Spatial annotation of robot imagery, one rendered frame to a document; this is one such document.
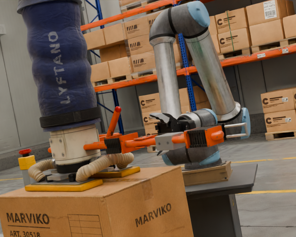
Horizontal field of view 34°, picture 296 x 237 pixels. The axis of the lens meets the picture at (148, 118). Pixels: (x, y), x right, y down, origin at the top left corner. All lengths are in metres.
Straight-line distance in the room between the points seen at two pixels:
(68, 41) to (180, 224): 0.76
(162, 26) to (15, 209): 0.95
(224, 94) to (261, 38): 6.80
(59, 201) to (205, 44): 0.94
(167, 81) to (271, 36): 7.00
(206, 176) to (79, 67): 0.92
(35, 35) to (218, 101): 0.93
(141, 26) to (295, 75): 3.26
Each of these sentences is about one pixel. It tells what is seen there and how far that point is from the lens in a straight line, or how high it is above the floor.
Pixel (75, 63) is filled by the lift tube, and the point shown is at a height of 1.37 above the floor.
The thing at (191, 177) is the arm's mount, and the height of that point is 0.79.
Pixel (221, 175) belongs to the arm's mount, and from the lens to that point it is 2.37.
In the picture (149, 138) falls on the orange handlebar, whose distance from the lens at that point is 1.58.
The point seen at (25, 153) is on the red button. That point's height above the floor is 1.02.
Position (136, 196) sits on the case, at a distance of 1.60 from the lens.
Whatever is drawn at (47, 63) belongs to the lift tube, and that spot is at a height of 1.39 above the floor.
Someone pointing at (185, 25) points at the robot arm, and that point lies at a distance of 2.09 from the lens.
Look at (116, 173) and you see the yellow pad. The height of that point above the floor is 0.96.
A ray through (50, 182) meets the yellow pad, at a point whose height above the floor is 0.97.
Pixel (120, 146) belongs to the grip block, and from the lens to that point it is 1.61.
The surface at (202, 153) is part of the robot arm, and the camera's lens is 1.96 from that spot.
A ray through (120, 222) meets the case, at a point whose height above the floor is 0.85.
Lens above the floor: 1.22
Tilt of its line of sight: 3 degrees down
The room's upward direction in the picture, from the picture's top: 10 degrees counter-clockwise
